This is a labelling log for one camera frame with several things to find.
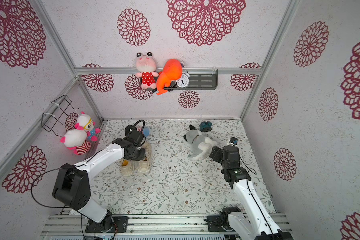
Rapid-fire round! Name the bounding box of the beige sneaker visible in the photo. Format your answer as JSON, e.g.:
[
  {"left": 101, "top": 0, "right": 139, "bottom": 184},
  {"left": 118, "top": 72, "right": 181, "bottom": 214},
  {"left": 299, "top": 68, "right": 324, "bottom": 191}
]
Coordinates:
[
  {"left": 137, "top": 141, "right": 153, "bottom": 173},
  {"left": 120, "top": 159, "right": 135, "bottom": 177}
]

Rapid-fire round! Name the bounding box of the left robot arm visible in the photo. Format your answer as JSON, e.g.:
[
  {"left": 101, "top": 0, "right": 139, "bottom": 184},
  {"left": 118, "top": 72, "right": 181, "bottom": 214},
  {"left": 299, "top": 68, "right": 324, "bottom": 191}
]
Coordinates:
[{"left": 52, "top": 120, "right": 146, "bottom": 233}]

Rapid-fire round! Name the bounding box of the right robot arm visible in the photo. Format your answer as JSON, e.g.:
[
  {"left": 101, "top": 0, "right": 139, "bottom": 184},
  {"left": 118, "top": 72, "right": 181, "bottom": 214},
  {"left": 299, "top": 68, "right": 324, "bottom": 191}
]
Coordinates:
[{"left": 210, "top": 146, "right": 293, "bottom": 240}]

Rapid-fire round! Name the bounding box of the grey white plush dog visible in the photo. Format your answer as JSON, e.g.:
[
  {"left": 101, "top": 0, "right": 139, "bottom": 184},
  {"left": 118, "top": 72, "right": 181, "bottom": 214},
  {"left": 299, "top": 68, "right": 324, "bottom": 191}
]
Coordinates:
[{"left": 183, "top": 125, "right": 218, "bottom": 161}]

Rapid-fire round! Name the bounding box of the teal toy car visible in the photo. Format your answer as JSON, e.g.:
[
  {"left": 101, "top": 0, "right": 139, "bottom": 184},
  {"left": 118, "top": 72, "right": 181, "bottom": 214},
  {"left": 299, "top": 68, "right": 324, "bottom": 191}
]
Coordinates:
[{"left": 199, "top": 121, "right": 213, "bottom": 133}]

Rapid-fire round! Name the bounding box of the floral table mat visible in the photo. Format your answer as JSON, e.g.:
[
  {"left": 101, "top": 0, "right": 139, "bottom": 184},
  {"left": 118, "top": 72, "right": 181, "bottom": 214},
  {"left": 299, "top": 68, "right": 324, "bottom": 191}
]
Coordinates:
[{"left": 91, "top": 119, "right": 277, "bottom": 214}]

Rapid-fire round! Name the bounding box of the white plush with glasses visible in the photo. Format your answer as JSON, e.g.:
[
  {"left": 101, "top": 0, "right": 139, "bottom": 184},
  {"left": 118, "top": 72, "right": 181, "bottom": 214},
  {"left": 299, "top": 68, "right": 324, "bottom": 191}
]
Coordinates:
[{"left": 75, "top": 112, "right": 101, "bottom": 142}]

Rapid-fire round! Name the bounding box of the white pink striped plush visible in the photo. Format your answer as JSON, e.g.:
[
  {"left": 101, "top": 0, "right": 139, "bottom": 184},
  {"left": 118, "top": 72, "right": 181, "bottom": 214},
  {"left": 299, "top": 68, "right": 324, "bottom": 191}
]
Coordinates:
[{"left": 60, "top": 129, "right": 91, "bottom": 155}]

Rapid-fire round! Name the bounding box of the white alarm clock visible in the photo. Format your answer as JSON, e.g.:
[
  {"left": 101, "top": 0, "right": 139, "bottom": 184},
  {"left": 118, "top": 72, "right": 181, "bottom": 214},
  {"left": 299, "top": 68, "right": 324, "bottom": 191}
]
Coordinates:
[{"left": 176, "top": 72, "right": 190, "bottom": 88}]

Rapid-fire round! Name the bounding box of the pink frog plush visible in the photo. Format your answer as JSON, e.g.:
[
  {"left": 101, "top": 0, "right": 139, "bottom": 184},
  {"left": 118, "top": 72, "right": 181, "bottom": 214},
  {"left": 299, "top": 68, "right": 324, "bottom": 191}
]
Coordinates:
[{"left": 135, "top": 52, "right": 159, "bottom": 90}]

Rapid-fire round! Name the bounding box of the orange plush fish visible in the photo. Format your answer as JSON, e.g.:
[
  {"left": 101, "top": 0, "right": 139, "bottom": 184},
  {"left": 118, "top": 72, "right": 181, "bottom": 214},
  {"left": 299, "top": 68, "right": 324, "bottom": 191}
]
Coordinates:
[{"left": 156, "top": 59, "right": 183, "bottom": 95}]

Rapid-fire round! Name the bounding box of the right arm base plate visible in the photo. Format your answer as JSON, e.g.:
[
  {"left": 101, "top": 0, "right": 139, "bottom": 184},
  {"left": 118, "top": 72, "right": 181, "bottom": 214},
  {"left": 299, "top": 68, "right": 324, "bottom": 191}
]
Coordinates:
[{"left": 204, "top": 207, "right": 242, "bottom": 232}]

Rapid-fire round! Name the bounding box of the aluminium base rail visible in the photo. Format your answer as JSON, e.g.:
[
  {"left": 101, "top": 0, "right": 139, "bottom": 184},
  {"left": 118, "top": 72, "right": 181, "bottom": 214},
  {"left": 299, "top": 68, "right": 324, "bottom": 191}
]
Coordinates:
[{"left": 40, "top": 212, "right": 293, "bottom": 236}]

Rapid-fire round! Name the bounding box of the grey wall shelf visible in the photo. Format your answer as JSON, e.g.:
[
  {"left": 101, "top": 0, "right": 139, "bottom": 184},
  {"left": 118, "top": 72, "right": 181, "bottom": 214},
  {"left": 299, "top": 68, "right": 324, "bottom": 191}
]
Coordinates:
[{"left": 164, "top": 69, "right": 218, "bottom": 92}]

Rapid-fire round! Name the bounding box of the black wire basket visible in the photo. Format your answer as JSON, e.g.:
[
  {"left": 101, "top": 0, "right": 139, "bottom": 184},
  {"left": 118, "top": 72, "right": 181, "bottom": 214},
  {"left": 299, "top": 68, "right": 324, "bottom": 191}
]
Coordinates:
[{"left": 40, "top": 95, "right": 79, "bottom": 137}]

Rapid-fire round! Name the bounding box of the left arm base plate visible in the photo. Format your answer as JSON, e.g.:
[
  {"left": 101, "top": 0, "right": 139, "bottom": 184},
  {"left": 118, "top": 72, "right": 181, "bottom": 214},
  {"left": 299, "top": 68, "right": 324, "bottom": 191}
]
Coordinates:
[{"left": 85, "top": 216, "right": 129, "bottom": 234}]

